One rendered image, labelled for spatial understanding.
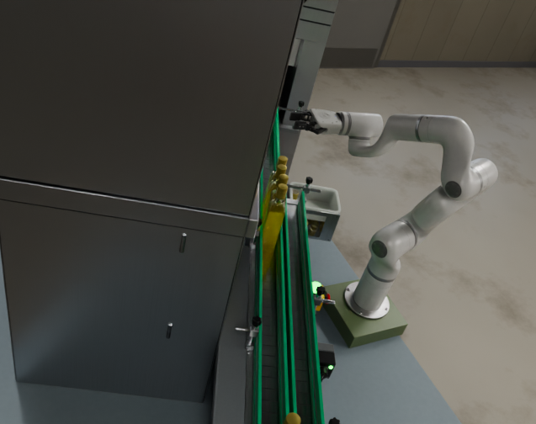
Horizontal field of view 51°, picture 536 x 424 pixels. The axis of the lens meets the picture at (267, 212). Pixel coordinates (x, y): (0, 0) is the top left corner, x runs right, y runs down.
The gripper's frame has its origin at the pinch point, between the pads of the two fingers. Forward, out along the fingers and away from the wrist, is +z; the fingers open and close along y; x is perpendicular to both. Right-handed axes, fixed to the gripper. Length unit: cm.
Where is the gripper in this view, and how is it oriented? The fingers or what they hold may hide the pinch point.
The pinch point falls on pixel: (297, 120)
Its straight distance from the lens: 197.4
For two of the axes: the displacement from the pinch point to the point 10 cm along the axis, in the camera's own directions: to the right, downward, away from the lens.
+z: -9.5, -0.1, -3.1
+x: -2.1, 7.6, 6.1
